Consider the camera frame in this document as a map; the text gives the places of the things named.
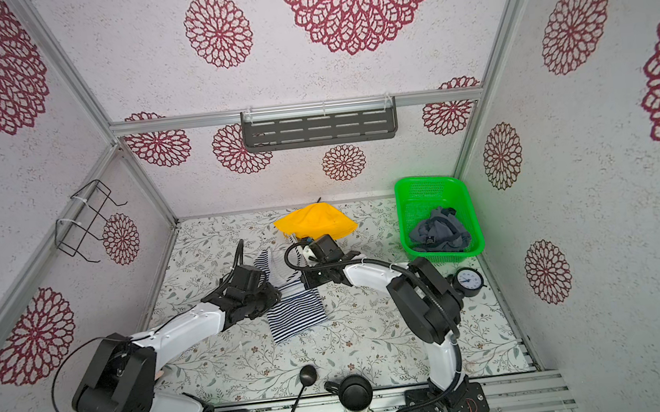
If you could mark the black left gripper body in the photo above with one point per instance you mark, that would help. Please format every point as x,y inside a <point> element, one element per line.
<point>262,301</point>

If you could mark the yellow bucket hat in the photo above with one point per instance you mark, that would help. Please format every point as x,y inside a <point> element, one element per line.
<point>315,221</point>

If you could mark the black wire wall rack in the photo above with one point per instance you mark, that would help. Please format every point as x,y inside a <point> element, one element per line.
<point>71,233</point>

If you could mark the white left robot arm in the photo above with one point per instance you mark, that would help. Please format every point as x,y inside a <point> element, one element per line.
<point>122,374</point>

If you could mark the green plastic basket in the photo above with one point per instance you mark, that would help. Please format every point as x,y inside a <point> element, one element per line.
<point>416,197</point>

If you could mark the black ladle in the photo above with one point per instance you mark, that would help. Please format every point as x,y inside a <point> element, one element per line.
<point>308,376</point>

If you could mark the blue white striped tank top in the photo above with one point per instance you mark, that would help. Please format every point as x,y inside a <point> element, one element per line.
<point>299,308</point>

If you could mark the black pressure gauge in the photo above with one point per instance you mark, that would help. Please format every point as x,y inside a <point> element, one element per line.
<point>467,282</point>

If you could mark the grey wall shelf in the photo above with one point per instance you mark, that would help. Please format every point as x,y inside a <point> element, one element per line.
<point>325,127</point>

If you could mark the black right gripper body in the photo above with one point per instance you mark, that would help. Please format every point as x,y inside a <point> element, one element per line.
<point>317,276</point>

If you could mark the grey tank top in basket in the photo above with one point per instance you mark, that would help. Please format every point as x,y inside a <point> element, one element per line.
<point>441,232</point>

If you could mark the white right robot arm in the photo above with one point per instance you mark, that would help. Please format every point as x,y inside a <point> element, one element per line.
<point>429,305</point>

